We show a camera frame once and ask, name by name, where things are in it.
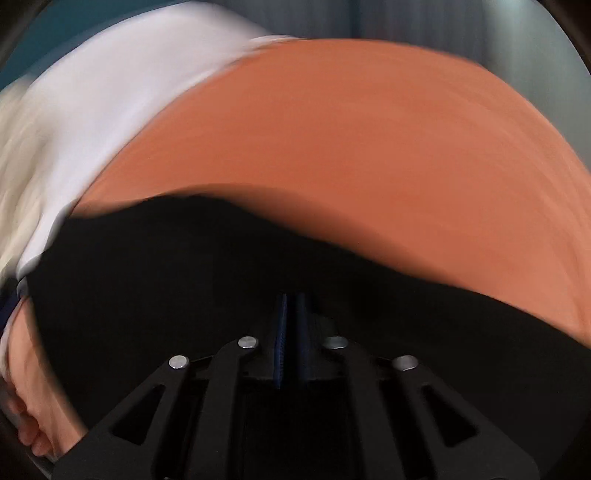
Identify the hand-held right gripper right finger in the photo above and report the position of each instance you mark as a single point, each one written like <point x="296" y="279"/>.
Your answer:
<point x="302" y="332"/>

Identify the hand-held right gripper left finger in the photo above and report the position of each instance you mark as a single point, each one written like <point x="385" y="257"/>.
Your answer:
<point x="280" y="344"/>

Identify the black pants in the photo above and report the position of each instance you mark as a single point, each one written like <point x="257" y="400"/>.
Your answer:
<point x="184" y="277"/>

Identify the person's left hand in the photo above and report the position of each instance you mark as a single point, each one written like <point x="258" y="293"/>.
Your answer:
<point x="44" y="392"/>

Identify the orange blanket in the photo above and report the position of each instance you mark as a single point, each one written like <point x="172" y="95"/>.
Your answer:
<point x="346" y="138"/>

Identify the white pillow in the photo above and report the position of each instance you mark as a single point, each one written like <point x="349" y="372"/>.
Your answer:
<point x="101" y="115"/>

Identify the cream cloth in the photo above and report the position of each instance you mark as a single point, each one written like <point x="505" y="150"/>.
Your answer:
<point x="23" y="184"/>

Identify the grey curtain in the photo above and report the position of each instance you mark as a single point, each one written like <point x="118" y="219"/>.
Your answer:
<point x="438" y="18"/>

